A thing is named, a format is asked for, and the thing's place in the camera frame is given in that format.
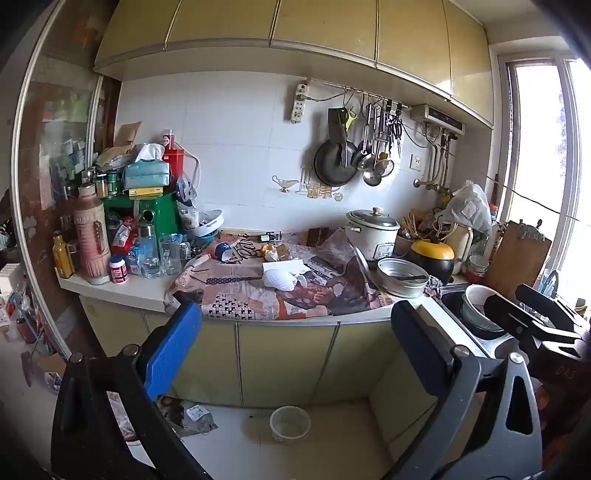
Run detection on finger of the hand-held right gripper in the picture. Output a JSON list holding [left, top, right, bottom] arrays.
[[484, 294, 591, 361], [515, 283, 591, 329]]

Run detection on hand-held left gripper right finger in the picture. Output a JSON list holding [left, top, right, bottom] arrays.
[[383, 300, 544, 480]]

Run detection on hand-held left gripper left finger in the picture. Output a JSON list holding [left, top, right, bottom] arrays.
[[51, 301, 214, 480]]

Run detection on white paper towel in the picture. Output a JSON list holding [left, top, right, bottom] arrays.
[[263, 270, 308, 291]]

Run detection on white floor bin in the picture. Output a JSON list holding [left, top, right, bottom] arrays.
[[269, 405, 312, 445]]

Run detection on wooden cutting board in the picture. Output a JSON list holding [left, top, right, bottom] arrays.
[[482, 220, 552, 303]]

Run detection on steel sink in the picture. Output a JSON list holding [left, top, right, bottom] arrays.
[[436, 282, 520, 360]]

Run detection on metal basin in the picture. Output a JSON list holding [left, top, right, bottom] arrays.
[[376, 257, 430, 298]]

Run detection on stack of small bowls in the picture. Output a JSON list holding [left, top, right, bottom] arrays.
[[466, 254, 490, 284]]

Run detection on grey plastic bag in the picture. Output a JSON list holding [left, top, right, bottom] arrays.
[[159, 398, 218, 437]]

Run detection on glass tumbler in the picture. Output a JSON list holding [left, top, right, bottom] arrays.
[[159, 234, 183, 277]]

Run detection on clear bottle with metal cap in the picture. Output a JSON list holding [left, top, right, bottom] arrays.
[[137, 222, 161, 279]]

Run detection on white jar with red label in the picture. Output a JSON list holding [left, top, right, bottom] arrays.
[[109, 255, 130, 284]]

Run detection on black pot with yellow lid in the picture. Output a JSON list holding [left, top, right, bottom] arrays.
[[409, 237, 457, 284]]

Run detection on newspaper print cloth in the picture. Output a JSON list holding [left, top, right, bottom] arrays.
[[164, 230, 398, 320]]

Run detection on white jug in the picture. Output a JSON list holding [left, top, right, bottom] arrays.
[[445, 223, 474, 275]]

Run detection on chopstick holder with utensils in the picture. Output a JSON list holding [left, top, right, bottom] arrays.
[[397, 212, 426, 257]]

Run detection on white rice cooker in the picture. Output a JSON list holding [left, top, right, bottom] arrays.
[[345, 207, 402, 261]]

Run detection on translucent plastic bag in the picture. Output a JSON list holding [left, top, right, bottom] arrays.
[[436, 180, 494, 236]]

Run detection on white plastic basket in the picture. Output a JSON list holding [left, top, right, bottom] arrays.
[[191, 210, 225, 238]]

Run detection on clear plastic bag of packets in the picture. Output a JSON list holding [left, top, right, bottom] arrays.
[[175, 175, 201, 232]]

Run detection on green box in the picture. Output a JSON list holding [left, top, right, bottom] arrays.
[[102, 193, 180, 241]]

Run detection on pink thermos flask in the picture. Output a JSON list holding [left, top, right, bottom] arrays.
[[74, 184, 112, 285]]

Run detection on yellow bottle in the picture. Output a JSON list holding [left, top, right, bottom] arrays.
[[52, 231, 75, 279]]

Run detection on window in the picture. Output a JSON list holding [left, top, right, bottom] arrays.
[[496, 53, 591, 305]]

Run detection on metal soup ladle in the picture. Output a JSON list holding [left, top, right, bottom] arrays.
[[362, 111, 384, 186]]

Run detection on teal tissue box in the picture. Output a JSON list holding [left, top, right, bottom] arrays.
[[122, 143, 172, 190]]

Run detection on metal mesh strainer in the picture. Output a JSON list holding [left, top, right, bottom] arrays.
[[376, 111, 395, 177]]

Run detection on red container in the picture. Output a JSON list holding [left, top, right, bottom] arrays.
[[161, 130, 185, 185]]

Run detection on metal skimmer ladle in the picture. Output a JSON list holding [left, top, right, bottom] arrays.
[[352, 105, 375, 171]]

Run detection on black frying pan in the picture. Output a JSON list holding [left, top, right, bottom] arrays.
[[314, 138, 361, 186]]

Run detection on white water heater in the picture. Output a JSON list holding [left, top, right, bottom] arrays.
[[410, 104, 465, 134]]

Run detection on kitchen scissors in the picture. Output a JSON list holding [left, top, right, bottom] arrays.
[[390, 108, 404, 158]]

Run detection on brown cardboard pieces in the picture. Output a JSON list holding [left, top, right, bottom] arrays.
[[95, 121, 144, 169]]

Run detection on cleaver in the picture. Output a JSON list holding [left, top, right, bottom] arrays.
[[328, 107, 348, 168]]

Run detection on glass display cabinet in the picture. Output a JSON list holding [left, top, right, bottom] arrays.
[[11, 51, 122, 347]]

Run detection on white power strip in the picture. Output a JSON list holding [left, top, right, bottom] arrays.
[[290, 82, 309, 124]]

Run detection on black cord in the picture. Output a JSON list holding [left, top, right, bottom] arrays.
[[480, 171, 580, 222]]

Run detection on wall faucet pipes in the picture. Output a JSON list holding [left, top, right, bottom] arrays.
[[413, 131, 455, 192]]

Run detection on metal hanging rail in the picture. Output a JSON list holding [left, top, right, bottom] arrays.
[[307, 78, 411, 110]]

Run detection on yellow wall cabinet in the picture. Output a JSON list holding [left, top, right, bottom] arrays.
[[93, 0, 495, 127]]

